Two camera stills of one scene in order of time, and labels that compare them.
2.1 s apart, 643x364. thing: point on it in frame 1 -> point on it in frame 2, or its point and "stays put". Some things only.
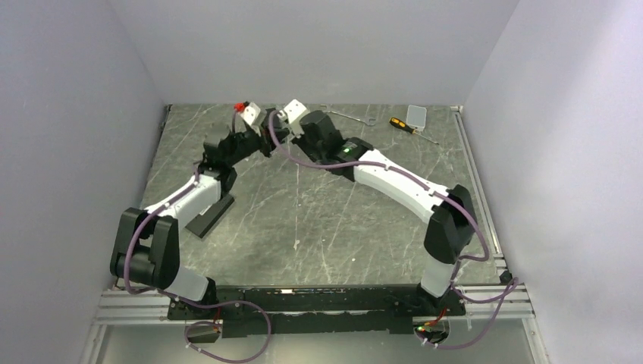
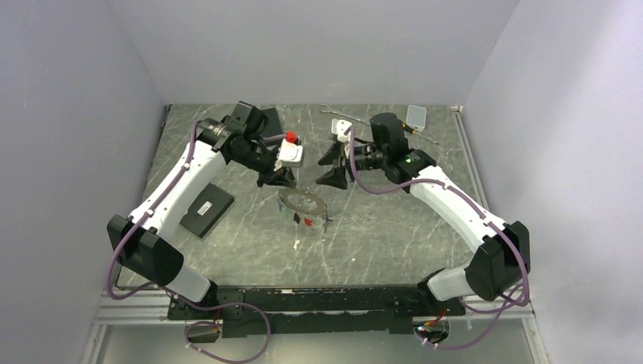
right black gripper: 301,140 -> 335,177
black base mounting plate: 317,312 stays put
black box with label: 201,224 stays put
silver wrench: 371,121 stays put
